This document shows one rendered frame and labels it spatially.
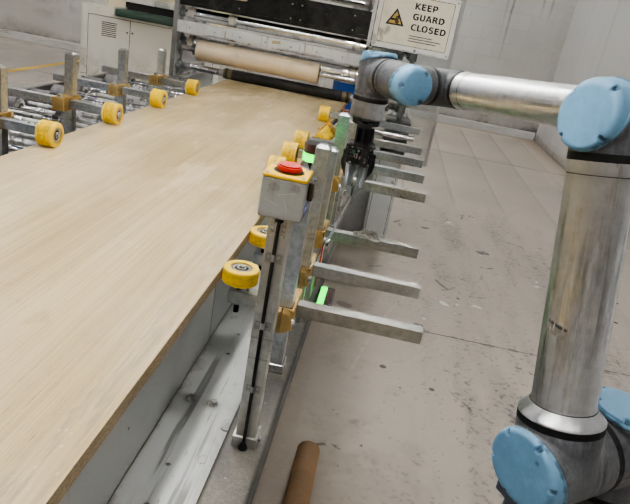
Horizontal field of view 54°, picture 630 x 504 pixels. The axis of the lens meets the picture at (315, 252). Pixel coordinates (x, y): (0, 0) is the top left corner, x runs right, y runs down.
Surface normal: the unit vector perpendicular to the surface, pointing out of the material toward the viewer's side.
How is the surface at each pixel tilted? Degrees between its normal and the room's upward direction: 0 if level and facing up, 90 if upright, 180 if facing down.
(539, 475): 95
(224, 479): 0
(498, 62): 90
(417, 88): 90
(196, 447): 0
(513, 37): 90
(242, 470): 0
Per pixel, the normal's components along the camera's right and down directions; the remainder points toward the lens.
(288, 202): -0.14, 0.35
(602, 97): -0.85, -0.09
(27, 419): 0.17, -0.91
